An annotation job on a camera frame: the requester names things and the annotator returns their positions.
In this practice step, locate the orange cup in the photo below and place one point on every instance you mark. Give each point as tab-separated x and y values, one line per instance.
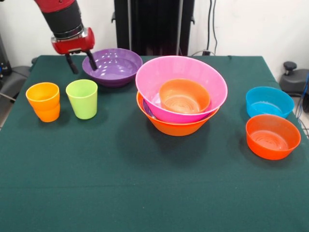
44	106

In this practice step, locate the small blue bowl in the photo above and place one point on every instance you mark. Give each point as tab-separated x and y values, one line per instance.
268	106

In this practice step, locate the grey floor stand base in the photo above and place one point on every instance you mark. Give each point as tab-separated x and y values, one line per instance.
294	82
14	79

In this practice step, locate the green cup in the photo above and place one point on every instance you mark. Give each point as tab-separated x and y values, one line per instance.
83	104

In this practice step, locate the dark green tablecloth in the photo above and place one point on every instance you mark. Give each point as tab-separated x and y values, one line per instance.
96	181

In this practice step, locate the large pink bowl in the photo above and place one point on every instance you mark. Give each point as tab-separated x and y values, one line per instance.
181	70

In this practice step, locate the small red bowl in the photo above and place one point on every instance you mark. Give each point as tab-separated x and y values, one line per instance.
272	147
183	96

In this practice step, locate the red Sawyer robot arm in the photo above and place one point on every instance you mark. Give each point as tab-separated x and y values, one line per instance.
62	17

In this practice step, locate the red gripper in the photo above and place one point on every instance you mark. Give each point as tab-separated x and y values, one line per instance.
73	43

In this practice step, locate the large orange bowl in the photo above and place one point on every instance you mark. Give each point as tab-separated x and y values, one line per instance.
173	129

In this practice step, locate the small black plug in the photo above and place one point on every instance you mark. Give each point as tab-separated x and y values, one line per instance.
205	52

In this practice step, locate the black equipment case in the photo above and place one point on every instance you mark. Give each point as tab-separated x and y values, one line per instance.
4	55

